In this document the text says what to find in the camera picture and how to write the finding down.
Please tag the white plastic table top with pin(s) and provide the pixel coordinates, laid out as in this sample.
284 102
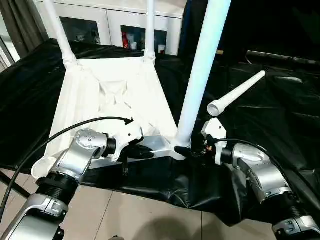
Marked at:
110 90

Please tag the white plastic table leg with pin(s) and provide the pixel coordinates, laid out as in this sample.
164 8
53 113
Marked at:
202 65
237 92
60 32
150 30

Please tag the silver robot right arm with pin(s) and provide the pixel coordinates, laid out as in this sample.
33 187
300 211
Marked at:
260 175

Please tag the black work mat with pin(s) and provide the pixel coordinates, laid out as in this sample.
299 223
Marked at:
260 120

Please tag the black stand leg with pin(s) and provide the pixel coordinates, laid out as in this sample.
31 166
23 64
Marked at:
12 185

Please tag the white glass-door cabinet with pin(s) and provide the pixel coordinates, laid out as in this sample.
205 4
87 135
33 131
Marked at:
115 20

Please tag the black backdrop cloth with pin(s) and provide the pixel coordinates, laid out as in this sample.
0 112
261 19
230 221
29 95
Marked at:
270 25

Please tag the grey curtain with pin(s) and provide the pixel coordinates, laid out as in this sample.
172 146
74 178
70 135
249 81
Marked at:
22 25

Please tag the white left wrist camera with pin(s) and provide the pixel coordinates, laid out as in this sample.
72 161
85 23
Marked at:
127 135

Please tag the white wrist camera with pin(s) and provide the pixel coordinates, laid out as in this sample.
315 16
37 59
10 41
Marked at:
127 135
214 132

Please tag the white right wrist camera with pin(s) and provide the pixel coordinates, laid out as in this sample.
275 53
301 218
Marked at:
214 132

